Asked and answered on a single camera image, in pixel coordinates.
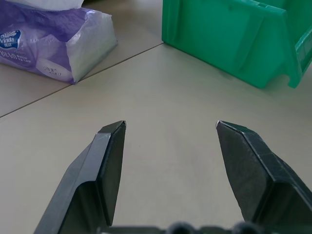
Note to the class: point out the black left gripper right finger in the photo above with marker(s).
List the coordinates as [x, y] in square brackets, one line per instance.
[256, 170]

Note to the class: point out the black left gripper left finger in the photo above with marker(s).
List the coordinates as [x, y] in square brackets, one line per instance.
[92, 170]

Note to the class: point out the green plastic storage bin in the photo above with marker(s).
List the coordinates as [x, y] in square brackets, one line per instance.
[234, 39]

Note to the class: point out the purple Vinda tissue pack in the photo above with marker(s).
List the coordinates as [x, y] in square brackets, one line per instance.
[48, 41]

